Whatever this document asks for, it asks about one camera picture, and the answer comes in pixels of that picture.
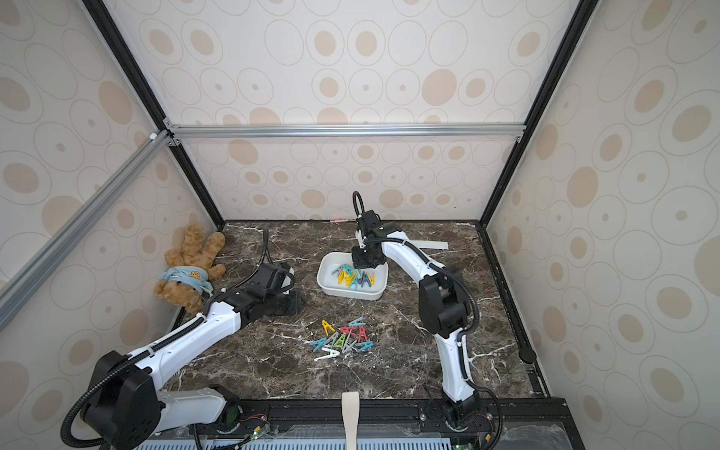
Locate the yellow clothespin pile top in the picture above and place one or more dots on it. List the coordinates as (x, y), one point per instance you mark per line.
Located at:
(328, 328)

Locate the white plastic storage box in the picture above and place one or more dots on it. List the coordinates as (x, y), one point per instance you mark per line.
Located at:
(329, 282)

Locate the teal clothespin cluster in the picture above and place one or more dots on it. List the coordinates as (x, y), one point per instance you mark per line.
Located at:
(363, 346)

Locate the white clothespin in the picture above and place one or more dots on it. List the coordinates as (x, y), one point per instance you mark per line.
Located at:
(328, 354)

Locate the left diagonal aluminium rail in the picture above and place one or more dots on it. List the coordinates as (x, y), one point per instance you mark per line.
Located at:
(30, 278)

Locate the brown teddy bear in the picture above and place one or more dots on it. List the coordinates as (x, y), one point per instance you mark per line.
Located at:
(192, 269)

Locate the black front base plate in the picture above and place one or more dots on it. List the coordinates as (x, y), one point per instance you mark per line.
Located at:
(336, 424)

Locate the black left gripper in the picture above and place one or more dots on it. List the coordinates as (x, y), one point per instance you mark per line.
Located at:
(296, 307)

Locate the teal clothespin top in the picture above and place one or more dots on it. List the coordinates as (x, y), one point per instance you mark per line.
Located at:
(357, 322)

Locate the teal clothespin bottom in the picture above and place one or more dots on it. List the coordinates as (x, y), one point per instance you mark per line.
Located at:
(350, 276)

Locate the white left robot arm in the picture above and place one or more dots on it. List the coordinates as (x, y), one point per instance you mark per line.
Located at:
(125, 402)

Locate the green clothespin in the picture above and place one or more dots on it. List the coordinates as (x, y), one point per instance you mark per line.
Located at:
(340, 342)

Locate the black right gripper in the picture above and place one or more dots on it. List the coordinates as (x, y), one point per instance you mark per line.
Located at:
(367, 261)

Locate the pink red clothespin flat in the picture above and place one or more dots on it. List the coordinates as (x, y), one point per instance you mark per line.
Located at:
(349, 331)

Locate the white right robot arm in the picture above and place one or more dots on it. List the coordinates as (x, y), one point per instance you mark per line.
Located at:
(446, 308)

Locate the white paper strip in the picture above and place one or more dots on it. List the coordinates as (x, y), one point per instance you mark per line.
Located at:
(424, 244)

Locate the beige tape strip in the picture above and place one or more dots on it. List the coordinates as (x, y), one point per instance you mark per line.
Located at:
(350, 409)

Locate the yellow clothespin apart from pile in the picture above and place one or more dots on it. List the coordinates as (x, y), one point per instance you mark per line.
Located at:
(342, 277)

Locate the horizontal aluminium rail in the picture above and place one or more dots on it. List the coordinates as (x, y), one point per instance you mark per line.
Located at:
(348, 131)

